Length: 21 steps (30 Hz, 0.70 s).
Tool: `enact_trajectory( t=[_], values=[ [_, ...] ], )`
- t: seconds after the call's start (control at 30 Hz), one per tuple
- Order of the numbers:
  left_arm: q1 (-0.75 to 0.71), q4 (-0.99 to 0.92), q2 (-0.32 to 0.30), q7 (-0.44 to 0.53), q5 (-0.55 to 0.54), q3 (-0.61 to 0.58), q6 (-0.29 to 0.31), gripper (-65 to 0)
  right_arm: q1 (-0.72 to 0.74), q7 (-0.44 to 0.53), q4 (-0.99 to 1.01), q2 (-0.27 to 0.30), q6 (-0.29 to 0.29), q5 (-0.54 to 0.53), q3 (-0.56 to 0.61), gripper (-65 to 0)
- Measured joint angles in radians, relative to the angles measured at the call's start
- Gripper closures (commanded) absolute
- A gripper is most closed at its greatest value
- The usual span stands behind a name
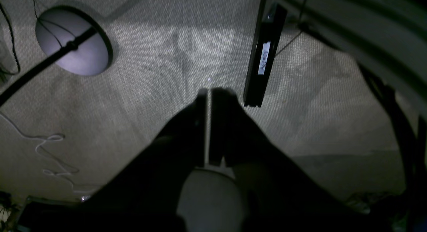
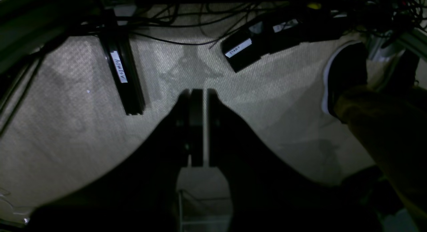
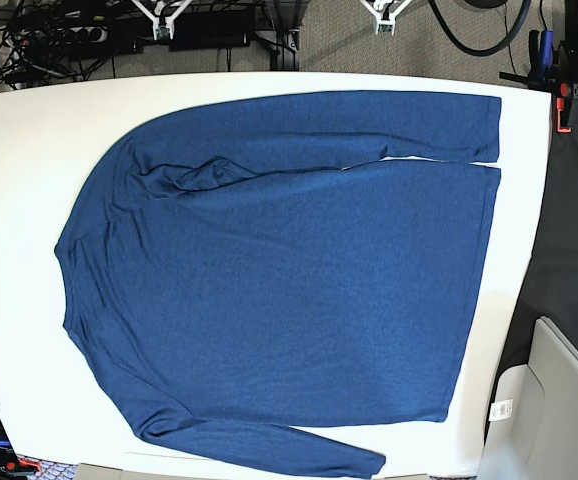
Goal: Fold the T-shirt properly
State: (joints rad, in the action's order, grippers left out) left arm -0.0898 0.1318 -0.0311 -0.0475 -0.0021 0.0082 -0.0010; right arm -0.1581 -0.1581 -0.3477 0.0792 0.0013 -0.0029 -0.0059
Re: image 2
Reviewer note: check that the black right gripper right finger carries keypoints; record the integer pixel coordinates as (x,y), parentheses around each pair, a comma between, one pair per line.
(267,194)

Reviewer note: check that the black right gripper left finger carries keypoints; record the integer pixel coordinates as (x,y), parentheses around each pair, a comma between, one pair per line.
(136,196)

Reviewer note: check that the brown trouser leg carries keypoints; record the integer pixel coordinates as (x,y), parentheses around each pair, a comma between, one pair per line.
(394,134)

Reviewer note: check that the black white shoe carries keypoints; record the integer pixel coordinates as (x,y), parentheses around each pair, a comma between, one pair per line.
(345,69)

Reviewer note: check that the black labelled bar left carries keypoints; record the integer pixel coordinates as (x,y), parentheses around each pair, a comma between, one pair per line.
(116,46)

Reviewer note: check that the black labelled box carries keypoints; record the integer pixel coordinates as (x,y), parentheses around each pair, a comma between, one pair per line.
(277,31)

